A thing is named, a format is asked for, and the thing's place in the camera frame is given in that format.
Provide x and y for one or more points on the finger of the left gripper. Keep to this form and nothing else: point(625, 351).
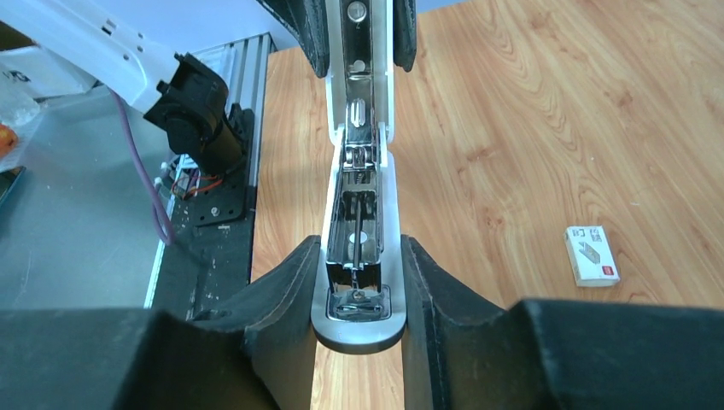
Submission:
point(404, 33)
point(307, 22)

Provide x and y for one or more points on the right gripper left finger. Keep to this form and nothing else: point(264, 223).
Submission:
point(255, 350)

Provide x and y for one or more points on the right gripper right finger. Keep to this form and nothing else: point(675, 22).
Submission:
point(461, 351)

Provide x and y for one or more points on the white stapler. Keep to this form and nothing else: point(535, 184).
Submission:
point(359, 300)

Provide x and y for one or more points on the white staples box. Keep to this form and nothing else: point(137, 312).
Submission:
point(590, 256)

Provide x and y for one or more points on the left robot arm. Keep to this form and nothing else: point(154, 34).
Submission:
point(153, 79)

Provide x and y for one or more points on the aluminium frame rail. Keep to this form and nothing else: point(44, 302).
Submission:
point(242, 65)

